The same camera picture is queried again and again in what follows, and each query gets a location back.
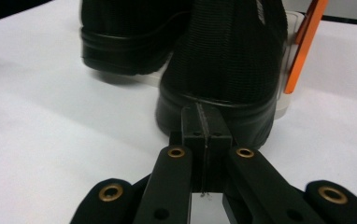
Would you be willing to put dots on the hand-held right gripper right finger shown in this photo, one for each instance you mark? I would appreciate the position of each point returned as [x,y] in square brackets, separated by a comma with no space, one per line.
[260,186]

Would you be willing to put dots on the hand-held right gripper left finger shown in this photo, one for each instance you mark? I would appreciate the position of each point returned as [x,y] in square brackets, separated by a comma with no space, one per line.
[170,183]

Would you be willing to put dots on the black mesh shoe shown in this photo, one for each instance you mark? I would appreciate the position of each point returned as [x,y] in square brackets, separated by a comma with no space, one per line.
[126,37]
[226,62]

